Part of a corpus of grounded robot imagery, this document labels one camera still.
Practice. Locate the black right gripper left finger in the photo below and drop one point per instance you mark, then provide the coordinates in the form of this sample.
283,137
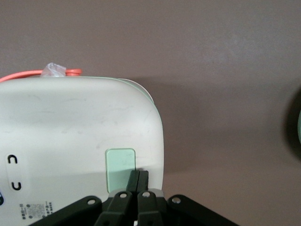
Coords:
133,181

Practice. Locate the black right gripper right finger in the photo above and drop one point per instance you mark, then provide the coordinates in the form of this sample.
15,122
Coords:
144,181

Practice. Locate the white rice cooker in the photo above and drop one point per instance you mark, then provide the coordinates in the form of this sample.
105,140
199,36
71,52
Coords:
70,122

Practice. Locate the mint green round plate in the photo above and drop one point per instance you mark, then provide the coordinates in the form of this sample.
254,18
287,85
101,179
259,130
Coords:
299,128

